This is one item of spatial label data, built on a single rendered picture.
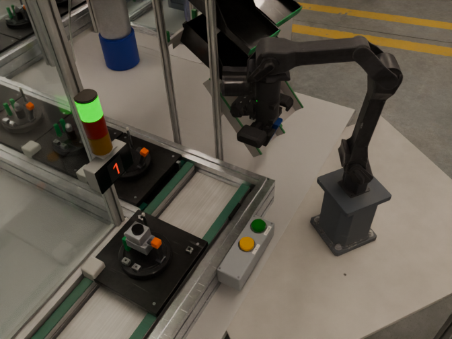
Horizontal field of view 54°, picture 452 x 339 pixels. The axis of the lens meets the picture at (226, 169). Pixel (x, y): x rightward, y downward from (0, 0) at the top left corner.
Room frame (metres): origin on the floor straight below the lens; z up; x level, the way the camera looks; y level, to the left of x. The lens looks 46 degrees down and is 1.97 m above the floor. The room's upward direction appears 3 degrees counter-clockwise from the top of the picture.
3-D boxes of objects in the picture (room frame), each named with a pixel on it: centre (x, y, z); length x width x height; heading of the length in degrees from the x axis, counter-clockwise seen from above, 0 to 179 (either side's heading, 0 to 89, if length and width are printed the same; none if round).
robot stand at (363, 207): (0.80, -0.35, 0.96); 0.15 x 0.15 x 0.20; 22
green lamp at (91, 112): (0.78, 0.29, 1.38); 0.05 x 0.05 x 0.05
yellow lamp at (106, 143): (0.78, 0.29, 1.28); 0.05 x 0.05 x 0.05
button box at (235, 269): (0.69, -0.05, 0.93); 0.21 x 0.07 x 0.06; 148
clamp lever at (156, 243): (0.64, 0.19, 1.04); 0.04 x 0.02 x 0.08; 58
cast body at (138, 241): (0.67, 0.23, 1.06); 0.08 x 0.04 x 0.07; 59
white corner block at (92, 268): (0.63, 0.36, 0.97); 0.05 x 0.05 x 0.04; 58
